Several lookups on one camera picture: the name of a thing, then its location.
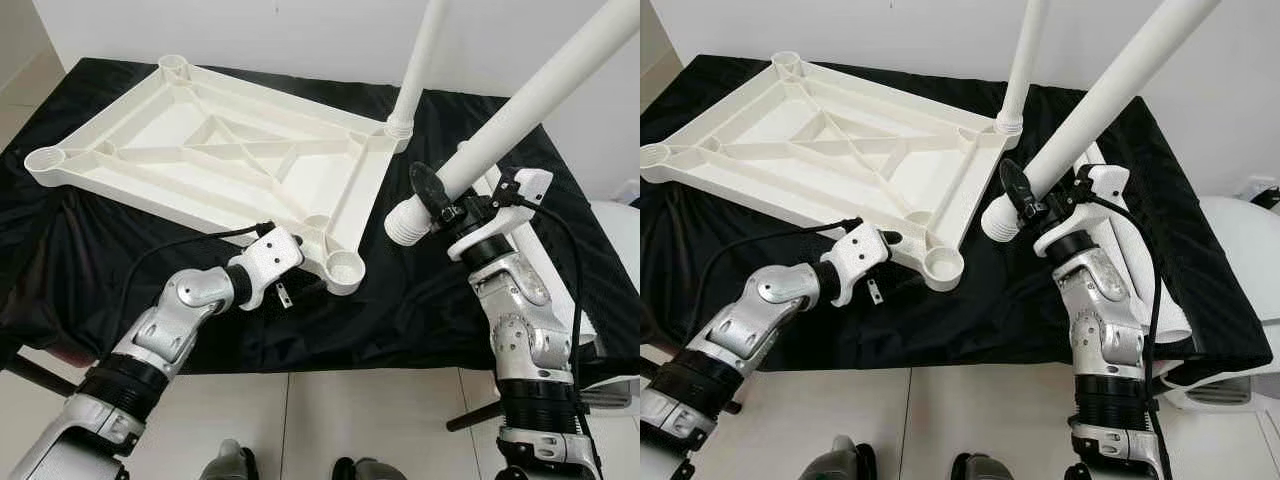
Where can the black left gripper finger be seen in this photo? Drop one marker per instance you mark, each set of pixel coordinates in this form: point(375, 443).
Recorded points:
point(889, 238)
point(298, 240)

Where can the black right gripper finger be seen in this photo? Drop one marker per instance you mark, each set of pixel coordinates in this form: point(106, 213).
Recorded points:
point(428, 190)
point(1018, 185)

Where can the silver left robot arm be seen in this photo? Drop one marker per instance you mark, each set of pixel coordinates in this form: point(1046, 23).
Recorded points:
point(750, 320)
point(170, 325)

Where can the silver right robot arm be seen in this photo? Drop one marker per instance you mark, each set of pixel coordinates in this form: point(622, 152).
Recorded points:
point(525, 320)
point(1105, 320)

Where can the black table cloth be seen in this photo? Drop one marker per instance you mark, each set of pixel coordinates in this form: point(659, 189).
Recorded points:
point(430, 300)
point(1000, 310)

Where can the grey left robot foot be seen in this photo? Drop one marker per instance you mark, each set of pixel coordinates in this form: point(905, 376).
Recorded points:
point(840, 462)
point(228, 465)

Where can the grey robot foot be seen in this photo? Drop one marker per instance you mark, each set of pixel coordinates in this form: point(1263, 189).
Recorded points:
point(840, 462)
point(228, 465)
point(982, 470)
point(368, 471)

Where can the grey right robot foot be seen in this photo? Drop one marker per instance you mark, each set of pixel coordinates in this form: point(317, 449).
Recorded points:
point(982, 470)
point(368, 471)

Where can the black power plug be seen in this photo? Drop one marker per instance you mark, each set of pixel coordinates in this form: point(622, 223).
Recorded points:
point(1266, 199)

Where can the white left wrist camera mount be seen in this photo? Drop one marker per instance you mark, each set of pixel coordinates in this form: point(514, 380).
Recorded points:
point(270, 258)
point(860, 255)

